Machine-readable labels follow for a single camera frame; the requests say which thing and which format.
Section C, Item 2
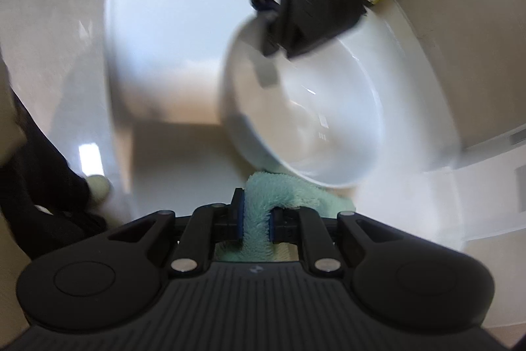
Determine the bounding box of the white ceramic bowl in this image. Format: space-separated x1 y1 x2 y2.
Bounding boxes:
219 0 460 189

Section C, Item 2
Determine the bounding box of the green microfiber cloth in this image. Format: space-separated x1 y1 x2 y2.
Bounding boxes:
215 169 357 263

